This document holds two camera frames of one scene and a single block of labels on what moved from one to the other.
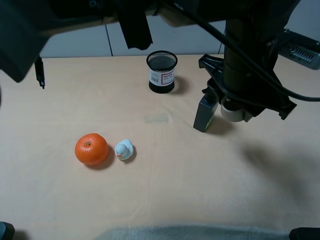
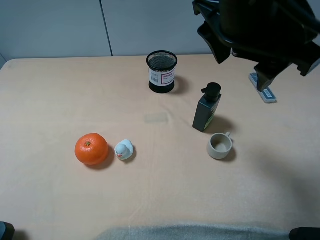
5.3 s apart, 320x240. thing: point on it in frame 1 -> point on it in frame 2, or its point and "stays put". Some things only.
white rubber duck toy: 124,150 stays put
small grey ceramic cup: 233,116 -> 219,145
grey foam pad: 196,232 stays put
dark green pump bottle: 207,109 stays put
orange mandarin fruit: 91,148 stays put
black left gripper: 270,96 -> 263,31
